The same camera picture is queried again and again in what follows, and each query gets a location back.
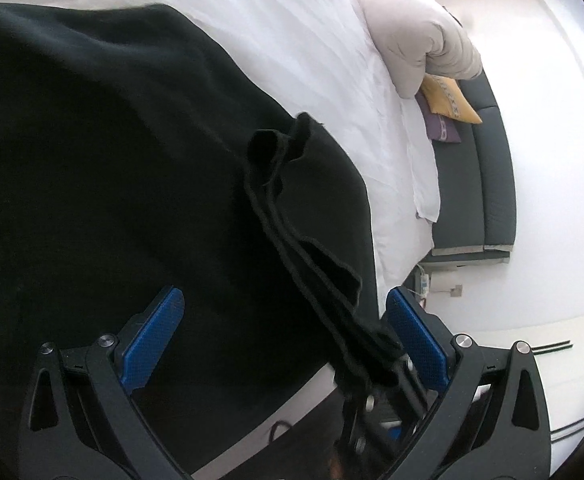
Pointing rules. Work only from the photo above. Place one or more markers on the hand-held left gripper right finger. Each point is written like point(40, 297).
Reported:
point(414, 335)

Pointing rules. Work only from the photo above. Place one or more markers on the purple pillow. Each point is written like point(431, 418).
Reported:
point(442, 129)

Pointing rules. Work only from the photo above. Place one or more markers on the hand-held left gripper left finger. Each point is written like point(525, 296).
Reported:
point(155, 332)

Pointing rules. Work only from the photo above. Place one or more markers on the bedside wall socket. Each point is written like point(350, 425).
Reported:
point(456, 291)

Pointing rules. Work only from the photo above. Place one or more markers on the yellow pillow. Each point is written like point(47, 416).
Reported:
point(452, 100)

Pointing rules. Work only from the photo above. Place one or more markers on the rolled beige duvet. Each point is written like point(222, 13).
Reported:
point(412, 20)

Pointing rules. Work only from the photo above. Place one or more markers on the dark grey padded headboard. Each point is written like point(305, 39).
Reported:
point(492, 180)

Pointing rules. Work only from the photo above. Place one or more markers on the black pants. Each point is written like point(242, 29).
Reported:
point(121, 185)

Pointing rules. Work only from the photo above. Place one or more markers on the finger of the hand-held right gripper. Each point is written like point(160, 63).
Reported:
point(411, 400)
point(359, 422)

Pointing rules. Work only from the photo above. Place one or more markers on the bed with white sheet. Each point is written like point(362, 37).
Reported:
point(297, 25)

